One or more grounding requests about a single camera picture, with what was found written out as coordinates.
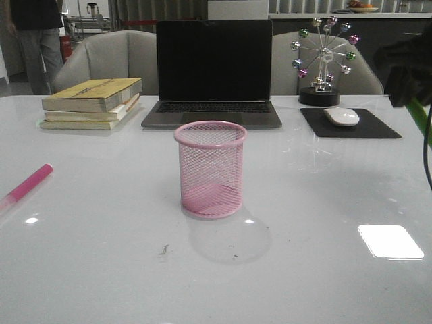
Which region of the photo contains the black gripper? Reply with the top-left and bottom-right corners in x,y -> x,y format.
373,24 -> 431,107

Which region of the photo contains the green marker pen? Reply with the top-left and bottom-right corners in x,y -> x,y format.
406,98 -> 428,135

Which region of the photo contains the pink marker pen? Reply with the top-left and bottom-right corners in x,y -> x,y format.
1,163 -> 53,214

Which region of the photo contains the pink mesh pen holder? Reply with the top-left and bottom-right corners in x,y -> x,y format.
174,120 -> 247,219

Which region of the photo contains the black mouse pad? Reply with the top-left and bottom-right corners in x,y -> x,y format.
300,108 -> 402,139

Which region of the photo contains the fruit bowl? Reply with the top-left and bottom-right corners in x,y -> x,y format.
347,0 -> 379,14

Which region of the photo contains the white computer mouse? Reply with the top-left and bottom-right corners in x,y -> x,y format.
323,107 -> 360,126

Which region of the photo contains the ferris wheel desk ornament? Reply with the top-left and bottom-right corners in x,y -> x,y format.
290,16 -> 360,107

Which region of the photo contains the right grey armchair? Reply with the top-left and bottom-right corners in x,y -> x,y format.
271,32 -> 383,95

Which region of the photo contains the grey armchair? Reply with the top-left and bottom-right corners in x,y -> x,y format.
271,32 -> 383,95
52,30 -> 159,95

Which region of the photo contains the grey laptop computer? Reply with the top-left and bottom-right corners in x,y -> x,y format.
141,20 -> 282,129

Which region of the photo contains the left grey armchair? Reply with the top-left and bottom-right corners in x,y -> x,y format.
52,30 -> 159,95

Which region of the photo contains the middle book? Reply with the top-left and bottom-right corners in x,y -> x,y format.
45,94 -> 140,122

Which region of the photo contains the top yellow book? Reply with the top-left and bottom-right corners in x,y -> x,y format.
42,78 -> 142,113

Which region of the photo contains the red bin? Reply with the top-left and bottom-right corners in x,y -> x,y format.
59,35 -> 72,63

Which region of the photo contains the bottom book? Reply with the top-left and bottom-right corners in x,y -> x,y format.
39,105 -> 136,130

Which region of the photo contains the person in background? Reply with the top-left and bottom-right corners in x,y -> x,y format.
2,0 -> 63,95

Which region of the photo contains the black cable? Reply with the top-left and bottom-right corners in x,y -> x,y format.
423,103 -> 432,192

